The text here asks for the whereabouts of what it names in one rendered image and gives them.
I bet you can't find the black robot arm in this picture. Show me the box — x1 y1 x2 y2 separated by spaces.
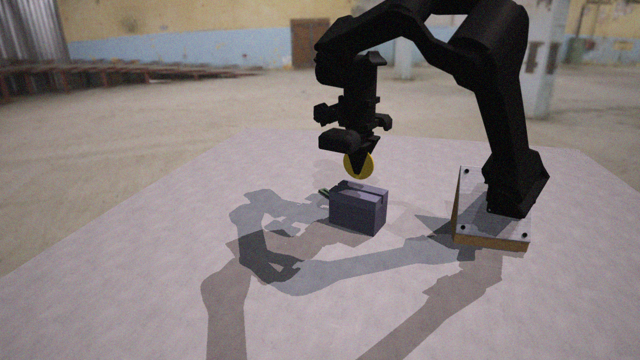
313 0 550 219

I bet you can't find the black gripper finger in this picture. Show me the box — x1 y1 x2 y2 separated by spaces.
348 141 371 175
366 135 381 155

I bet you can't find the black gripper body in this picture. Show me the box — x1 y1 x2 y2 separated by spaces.
318 92 393 154

